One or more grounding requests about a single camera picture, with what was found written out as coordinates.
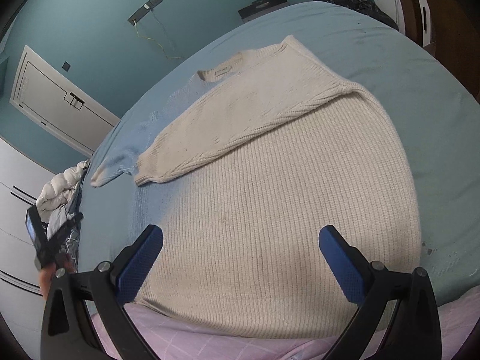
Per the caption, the bed with light blue sheet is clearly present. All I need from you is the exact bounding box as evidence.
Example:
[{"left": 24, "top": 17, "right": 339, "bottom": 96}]
[{"left": 77, "top": 1, "right": 480, "bottom": 308}]

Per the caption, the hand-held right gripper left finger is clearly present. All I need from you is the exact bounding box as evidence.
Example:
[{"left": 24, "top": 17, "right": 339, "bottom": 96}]
[{"left": 40, "top": 224, "right": 166, "bottom": 360}]

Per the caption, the door handle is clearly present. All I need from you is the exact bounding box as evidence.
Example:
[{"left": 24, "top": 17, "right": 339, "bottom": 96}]
[{"left": 64, "top": 92, "right": 85, "bottom": 112}]

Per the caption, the yellow wire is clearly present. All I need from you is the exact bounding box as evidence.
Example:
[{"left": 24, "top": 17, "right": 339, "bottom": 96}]
[{"left": 134, "top": 9, "right": 185, "bottom": 61}]

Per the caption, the pink checked cloth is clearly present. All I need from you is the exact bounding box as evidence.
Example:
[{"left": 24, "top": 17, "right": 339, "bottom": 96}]
[{"left": 89, "top": 302, "right": 394, "bottom": 360}]

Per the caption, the grey crumpled cloth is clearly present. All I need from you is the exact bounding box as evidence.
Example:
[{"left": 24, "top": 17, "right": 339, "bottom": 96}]
[{"left": 47, "top": 187, "right": 84, "bottom": 274}]

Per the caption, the white puffy jacket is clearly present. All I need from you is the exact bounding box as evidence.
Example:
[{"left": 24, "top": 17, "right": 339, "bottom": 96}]
[{"left": 35, "top": 160, "right": 89, "bottom": 226}]

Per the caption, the cream knit sweater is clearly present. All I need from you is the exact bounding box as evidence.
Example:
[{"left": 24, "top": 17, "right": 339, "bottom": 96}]
[{"left": 90, "top": 34, "right": 424, "bottom": 337}]

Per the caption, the brown wooden panel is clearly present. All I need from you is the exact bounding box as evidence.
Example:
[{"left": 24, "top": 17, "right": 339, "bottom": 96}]
[{"left": 390, "top": 0, "right": 480, "bottom": 59}]

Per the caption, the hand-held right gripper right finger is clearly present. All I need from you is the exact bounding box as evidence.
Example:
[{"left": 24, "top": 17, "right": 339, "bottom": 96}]
[{"left": 318, "top": 226, "right": 442, "bottom": 360}]

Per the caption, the metal wall bracket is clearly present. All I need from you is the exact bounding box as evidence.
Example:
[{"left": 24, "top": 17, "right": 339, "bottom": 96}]
[{"left": 127, "top": 0, "right": 164, "bottom": 28}]

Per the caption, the person's left hand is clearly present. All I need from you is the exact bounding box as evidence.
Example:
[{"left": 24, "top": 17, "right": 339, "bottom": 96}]
[{"left": 38, "top": 252, "right": 77, "bottom": 301}]

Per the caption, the white door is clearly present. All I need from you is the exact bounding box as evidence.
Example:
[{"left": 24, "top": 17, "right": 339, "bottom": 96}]
[{"left": 9, "top": 44, "right": 121, "bottom": 157}]

